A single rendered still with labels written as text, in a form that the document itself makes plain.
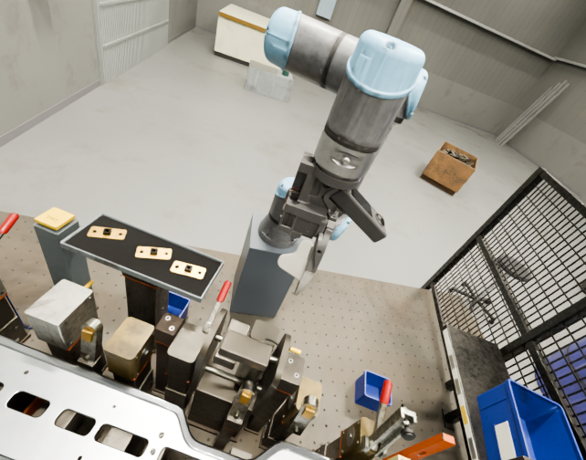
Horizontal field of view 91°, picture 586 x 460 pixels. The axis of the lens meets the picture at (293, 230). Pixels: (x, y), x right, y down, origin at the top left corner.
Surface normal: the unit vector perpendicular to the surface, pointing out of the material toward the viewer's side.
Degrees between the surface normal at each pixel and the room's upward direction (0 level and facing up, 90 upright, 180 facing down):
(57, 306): 0
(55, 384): 0
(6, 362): 0
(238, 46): 90
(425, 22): 90
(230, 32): 90
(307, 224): 91
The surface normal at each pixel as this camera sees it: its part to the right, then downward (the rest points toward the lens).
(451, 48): 0.04, 0.66
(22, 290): 0.31, -0.72
